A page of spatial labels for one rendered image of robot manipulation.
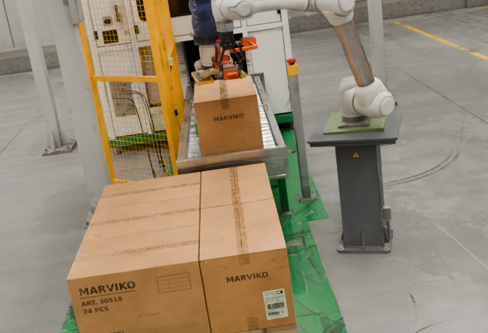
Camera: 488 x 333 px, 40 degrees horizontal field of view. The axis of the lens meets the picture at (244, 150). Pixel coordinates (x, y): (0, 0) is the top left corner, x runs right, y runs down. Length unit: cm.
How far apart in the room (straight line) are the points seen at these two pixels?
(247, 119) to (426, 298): 152
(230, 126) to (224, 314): 143
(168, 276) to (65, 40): 225
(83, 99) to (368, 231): 220
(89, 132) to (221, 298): 218
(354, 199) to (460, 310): 91
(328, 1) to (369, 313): 159
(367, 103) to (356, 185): 56
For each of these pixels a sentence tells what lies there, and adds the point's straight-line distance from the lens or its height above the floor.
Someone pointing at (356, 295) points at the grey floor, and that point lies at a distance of 367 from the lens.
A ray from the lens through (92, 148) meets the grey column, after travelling 494.
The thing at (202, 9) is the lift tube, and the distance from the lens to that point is 384.
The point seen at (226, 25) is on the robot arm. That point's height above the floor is 148.
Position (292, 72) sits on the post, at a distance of 462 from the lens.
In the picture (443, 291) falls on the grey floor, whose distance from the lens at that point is 369.
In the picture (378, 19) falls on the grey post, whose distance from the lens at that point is 703.
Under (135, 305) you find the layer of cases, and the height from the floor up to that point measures 36.
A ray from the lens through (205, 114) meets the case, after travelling 415.
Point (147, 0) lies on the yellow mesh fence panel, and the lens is 473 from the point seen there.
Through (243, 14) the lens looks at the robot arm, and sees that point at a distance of 313.
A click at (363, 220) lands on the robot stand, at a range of 402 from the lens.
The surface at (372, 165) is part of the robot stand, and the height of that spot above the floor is 55.
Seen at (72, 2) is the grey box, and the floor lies 162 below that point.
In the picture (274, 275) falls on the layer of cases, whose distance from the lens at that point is 307.
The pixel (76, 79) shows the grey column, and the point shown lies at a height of 109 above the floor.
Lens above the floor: 189
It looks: 18 degrees down
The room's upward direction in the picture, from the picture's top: 8 degrees counter-clockwise
